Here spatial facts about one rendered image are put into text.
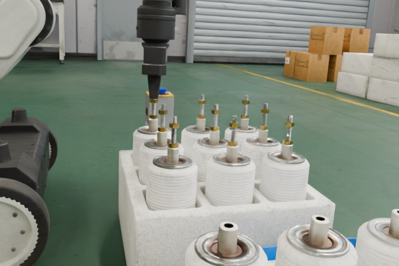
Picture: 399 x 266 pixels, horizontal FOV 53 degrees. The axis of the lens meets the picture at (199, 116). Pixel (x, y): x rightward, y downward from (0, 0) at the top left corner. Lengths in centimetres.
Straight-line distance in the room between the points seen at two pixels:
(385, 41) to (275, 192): 280
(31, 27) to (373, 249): 78
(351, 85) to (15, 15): 320
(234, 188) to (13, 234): 44
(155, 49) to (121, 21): 495
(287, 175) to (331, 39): 388
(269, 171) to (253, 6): 561
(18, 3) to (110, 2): 491
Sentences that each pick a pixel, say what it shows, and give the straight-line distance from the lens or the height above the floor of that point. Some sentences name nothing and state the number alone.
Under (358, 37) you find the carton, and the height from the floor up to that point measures 50.
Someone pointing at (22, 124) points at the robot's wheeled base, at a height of 21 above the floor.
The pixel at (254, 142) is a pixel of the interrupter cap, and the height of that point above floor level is 25.
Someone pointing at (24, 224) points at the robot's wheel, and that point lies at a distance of 87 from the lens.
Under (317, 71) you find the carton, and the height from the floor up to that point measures 11.
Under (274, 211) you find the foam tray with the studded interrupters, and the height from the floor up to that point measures 17.
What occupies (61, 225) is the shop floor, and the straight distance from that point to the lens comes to 110.
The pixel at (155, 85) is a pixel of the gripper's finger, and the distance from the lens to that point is 95.
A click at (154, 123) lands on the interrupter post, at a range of 97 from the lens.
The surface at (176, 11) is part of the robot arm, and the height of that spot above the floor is 54.
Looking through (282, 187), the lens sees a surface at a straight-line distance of 81.
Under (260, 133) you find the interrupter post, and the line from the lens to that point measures 93.
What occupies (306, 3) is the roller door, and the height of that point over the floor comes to 98.
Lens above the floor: 50
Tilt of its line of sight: 12 degrees down
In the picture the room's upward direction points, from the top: 3 degrees clockwise
